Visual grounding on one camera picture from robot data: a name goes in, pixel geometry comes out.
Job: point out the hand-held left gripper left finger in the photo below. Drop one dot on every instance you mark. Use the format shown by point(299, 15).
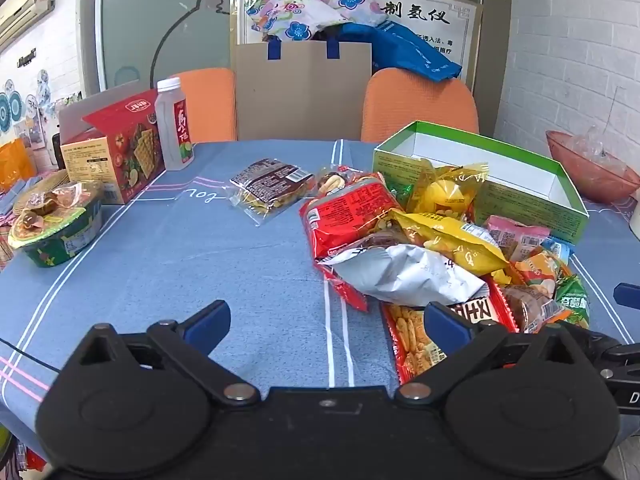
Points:
point(210, 322)

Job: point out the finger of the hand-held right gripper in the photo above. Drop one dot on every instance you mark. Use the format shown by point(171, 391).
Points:
point(628, 294)
point(612, 360)

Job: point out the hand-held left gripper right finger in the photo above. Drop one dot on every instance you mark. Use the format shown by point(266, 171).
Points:
point(447, 324)

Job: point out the red cracker packet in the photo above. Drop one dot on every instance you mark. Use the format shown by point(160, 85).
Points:
point(415, 340)

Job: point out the orange chip packet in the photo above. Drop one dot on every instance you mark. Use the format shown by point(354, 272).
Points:
point(537, 267)

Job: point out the pink snack packet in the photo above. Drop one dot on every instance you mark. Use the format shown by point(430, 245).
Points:
point(515, 235)

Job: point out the yellow clear snack packet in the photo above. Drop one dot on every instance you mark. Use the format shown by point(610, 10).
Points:
point(442, 195)

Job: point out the green cardboard box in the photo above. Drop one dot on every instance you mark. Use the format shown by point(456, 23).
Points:
point(450, 147)

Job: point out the green snack packet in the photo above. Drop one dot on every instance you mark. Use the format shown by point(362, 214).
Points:
point(575, 300)

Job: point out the silver chip bag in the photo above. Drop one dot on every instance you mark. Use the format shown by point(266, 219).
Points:
point(415, 275)

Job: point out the blue tablecloth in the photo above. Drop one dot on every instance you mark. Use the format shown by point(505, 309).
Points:
point(175, 270)

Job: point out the brown cake packet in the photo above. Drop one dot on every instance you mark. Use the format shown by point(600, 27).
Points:
point(527, 307)

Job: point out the small blue snack packet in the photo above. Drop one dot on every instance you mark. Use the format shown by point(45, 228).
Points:
point(557, 249)

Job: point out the yellow chip bag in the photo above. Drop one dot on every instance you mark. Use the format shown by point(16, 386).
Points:
point(450, 240)

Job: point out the pink plastic bowl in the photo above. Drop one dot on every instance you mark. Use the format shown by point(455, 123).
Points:
point(600, 180)

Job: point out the clear plastic wrappers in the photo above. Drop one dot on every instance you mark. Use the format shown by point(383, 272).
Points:
point(592, 150)

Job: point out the large red snack bag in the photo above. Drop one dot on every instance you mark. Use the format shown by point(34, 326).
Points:
point(350, 210)

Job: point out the clear brown biscuit packet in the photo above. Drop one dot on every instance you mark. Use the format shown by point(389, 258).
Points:
point(270, 180)

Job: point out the green instant noodle bowl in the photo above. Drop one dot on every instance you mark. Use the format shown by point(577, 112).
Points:
point(60, 240)

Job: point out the clear nut packet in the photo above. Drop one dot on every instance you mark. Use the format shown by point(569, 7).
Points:
point(332, 182)

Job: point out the red cracker box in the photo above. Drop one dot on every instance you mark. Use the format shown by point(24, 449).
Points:
point(115, 160)

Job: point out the clear wrapped candy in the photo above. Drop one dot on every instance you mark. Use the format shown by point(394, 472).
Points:
point(57, 197)

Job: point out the drink bottle with red label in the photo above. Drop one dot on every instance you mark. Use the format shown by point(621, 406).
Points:
point(175, 125)

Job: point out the orange chair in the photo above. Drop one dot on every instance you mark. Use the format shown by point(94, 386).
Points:
point(205, 105)
point(420, 105)

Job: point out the grey laptop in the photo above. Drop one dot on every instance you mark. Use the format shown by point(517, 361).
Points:
point(85, 110)

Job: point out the orange plastic bag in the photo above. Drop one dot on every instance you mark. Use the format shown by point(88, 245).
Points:
point(15, 165)

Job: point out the blue plastic bag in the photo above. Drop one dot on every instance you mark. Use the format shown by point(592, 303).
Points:
point(410, 52)

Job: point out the framed calligraphy poster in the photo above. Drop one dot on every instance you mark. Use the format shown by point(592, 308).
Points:
point(425, 12)

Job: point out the frosted glass door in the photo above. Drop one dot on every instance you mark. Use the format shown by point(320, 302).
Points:
point(130, 20)

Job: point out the floral cloth bag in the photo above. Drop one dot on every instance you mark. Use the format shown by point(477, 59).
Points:
point(310, 2)

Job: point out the white air conditioner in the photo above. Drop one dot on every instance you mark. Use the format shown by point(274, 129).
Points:
point(25, 5)

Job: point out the wall photo decorations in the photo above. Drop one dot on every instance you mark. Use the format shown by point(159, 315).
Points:
point(35, 100)

